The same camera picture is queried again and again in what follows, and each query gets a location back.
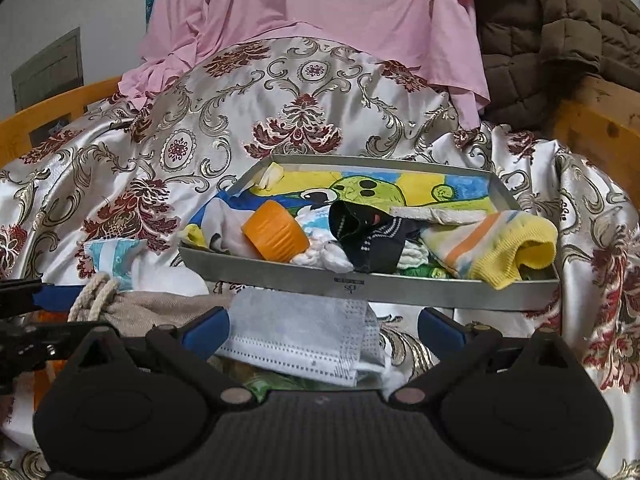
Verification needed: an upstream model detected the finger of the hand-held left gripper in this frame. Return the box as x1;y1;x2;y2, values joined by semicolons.
0;321;119;362
0;280;86;320

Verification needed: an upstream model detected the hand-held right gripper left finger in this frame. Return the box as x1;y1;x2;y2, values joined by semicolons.
70;306;255;411

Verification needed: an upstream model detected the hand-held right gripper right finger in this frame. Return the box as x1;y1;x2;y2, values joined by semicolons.
389;307;577;410

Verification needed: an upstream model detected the metal tray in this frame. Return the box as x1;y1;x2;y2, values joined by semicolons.
178;155;562;311

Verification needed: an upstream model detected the beige drawstring bag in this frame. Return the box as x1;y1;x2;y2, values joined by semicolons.
67;271;236;341

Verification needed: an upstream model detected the grey face mask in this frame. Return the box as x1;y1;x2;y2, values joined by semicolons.
215;287;386;389

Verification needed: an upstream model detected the yellow orange striped sock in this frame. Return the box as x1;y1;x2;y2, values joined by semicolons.
420;210;559;291

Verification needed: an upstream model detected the black sock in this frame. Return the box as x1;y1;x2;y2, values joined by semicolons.
328;201;426;274

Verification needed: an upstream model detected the beige ribbed sock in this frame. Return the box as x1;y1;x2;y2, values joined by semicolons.
390;206;489;226

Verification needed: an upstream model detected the orange plastic cap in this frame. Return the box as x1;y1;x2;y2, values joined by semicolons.
210;200;311;264

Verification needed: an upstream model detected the white blue patterned cloth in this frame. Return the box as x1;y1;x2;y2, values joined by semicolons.
82;239;149;291

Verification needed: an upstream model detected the green patterned bag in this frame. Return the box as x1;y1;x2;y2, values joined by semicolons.
220;360;351;402

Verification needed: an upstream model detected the cartoon printed cloth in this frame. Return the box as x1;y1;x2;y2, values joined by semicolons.
182;167;501;251

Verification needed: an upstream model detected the floral satin blanket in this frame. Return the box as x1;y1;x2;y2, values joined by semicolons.
0;37;640;480

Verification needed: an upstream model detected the brown puffer jacket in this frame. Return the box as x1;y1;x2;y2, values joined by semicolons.
477;0;640;131

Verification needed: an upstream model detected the pink bed sheet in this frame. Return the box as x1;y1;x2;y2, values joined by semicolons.
120;0;532;131

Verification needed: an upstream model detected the grey wall panel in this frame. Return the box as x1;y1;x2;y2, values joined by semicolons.
11;27;85;149

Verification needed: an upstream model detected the wooden bed frame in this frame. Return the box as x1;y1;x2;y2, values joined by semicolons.
0;74;640;202

